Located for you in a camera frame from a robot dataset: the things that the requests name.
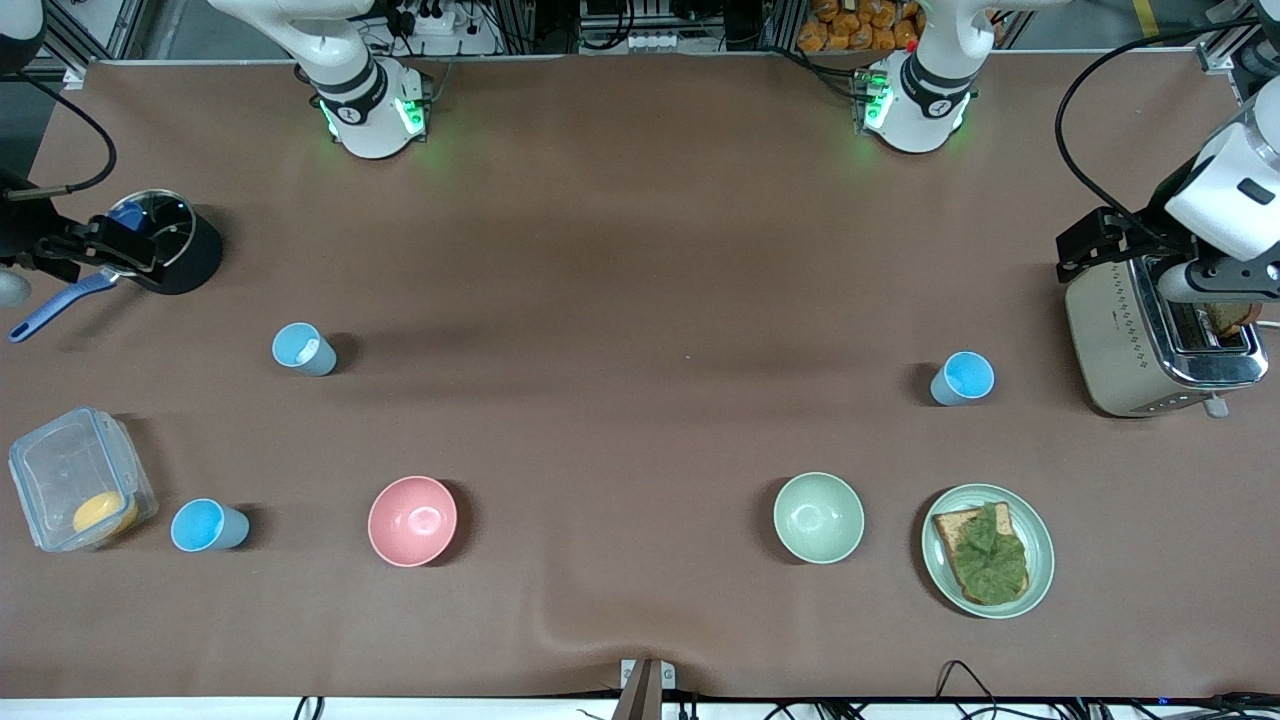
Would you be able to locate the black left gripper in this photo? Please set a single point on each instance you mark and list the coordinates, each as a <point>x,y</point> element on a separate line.
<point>1136,241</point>

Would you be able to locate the aluminium frame rail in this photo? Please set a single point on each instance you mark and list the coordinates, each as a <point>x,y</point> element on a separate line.
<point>1230,45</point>
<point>85,30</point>

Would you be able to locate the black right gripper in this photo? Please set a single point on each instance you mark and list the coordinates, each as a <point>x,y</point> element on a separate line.
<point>22,240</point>

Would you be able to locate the orange round food piece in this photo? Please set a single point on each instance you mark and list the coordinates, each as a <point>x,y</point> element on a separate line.
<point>103,513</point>

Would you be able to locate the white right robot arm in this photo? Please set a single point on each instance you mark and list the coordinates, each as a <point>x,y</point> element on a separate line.
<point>365,110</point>

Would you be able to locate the brown table cloth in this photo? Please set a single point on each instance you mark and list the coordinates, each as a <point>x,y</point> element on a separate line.
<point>640,250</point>

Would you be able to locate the brown toast slice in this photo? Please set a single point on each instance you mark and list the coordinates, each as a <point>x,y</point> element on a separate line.
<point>1232,318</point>

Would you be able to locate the blue plastic cup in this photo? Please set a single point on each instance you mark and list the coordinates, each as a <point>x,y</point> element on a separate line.
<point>965,376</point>
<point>200,526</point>
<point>300,348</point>

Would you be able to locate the green lettuce leaf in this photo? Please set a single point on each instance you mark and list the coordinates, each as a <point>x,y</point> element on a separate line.
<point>990,560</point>

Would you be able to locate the small white power strip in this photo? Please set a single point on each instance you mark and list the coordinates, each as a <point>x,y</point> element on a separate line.
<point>655,42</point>

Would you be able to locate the pale green plate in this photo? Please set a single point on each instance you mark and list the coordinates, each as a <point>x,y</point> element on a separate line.
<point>1040,555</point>

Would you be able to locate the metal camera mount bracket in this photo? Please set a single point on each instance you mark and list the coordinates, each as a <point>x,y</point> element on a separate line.
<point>645,685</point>

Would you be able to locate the toast slice under lettuce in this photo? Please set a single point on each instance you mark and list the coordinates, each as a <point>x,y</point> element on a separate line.
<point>950,530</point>

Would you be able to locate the pale green bowl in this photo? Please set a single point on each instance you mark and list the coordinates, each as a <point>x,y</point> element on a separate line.
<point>818,517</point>

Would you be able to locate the white power strip with plugs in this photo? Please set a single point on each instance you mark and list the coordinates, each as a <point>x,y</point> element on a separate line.
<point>432,20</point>

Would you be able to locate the bag of orange snacks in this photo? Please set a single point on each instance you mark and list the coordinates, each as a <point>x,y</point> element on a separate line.
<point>860,25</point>

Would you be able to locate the clear plastic food container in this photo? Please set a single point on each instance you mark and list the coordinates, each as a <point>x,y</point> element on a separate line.
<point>60,470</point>

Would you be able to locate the beige chrome toaster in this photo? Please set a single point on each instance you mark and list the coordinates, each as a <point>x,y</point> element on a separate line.
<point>1110,340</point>

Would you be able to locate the glass lid blue knob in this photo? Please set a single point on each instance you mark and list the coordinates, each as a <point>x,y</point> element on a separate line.
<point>170,225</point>

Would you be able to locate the pink bowl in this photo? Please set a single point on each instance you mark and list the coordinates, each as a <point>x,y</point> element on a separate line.
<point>412,520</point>

